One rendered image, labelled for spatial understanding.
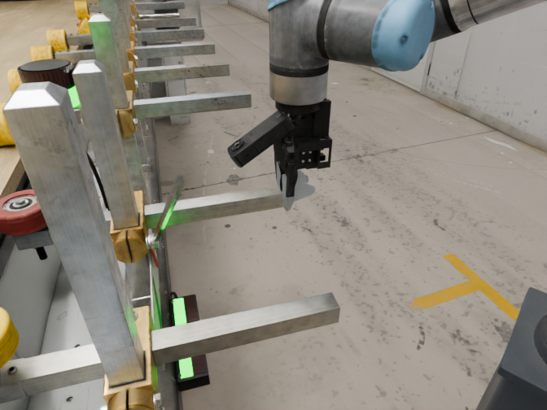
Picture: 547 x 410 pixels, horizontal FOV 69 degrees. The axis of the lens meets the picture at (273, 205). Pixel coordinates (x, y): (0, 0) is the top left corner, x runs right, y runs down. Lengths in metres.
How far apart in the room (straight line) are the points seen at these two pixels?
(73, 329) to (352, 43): 0.70
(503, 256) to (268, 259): 1.10
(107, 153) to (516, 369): 0.77
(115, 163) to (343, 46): 0.34
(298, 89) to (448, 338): 1.28
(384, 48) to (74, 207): 0.39
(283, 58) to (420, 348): 1.26
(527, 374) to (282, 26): 0.71
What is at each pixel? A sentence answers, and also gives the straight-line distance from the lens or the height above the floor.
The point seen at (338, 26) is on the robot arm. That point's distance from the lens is 0.56.
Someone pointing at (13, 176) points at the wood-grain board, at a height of 0.89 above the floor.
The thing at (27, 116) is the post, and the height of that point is 1.14.
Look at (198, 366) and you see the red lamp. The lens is 0.66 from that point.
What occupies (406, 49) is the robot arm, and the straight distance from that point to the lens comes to 0.54.
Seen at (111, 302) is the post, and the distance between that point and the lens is 0.40.
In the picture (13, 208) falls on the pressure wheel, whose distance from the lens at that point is 0.71.
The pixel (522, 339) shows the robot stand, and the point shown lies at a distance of 0.94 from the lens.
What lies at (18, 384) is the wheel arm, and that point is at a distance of 0.56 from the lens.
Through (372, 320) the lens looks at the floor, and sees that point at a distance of 1.67.
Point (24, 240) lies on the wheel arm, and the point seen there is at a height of 0.85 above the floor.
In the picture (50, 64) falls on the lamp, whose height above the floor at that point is 1.11.
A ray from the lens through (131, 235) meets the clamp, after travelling 0.64.
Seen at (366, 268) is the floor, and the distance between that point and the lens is 1.88.
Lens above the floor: 1.24
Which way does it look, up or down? 34 degrees down
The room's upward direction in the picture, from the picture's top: straight up
